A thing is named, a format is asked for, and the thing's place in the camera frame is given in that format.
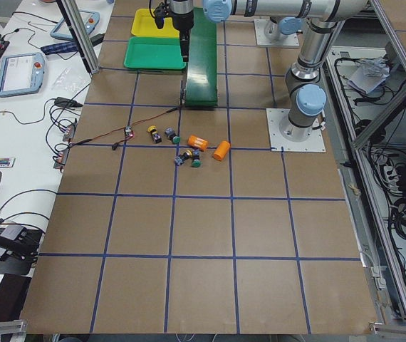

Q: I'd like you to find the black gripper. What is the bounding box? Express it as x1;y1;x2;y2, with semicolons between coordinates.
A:
170;0;193;61

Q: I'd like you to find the green push button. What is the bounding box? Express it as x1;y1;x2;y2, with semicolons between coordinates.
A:
191;149;202;167
165;128;181;145

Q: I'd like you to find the yellow push button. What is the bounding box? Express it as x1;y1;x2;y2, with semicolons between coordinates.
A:
147;125;162;144
174;149;193;166

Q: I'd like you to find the orange cylinder labelled 4680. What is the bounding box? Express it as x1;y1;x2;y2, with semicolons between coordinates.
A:
187;135;209;151

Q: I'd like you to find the plain orange cylinder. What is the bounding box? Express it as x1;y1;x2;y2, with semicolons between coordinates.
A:
212;140;231;161

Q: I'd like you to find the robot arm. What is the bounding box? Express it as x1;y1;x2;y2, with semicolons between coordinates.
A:
203;0;367;142

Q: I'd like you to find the yellow tray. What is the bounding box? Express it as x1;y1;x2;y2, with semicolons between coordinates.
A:
131;9;179;38

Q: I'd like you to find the green conveyor belt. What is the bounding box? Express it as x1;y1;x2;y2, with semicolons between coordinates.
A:
184;7;218;108

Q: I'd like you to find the green tray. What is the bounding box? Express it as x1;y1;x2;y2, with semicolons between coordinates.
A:
124;36;186;71

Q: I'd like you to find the black power adapter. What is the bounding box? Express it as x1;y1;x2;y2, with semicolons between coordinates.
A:
90;33;105;46

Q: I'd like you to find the far teach pendant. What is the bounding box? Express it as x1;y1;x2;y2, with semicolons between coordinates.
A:
50;10;101;41

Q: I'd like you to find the teach pendant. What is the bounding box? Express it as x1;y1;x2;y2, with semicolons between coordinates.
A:
0;53;46;98
50;10;101;41

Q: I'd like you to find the small green circuit board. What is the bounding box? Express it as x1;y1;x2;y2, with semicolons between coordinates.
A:
124;126;135;140

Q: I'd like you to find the blue checked pouch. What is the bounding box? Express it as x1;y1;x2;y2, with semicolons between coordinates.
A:
40;41;78;56

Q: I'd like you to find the near teach pendant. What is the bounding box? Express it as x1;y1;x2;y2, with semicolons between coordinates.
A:
0;53;46;98

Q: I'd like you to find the aluminium frame post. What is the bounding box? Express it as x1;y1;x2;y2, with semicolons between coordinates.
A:
56;0;100;75

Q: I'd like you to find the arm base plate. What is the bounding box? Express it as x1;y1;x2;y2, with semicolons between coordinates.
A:
254;17;303;48
266;108;326;153

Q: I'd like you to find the red black wire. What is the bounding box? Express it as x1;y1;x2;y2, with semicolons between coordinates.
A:
68;105;182;152

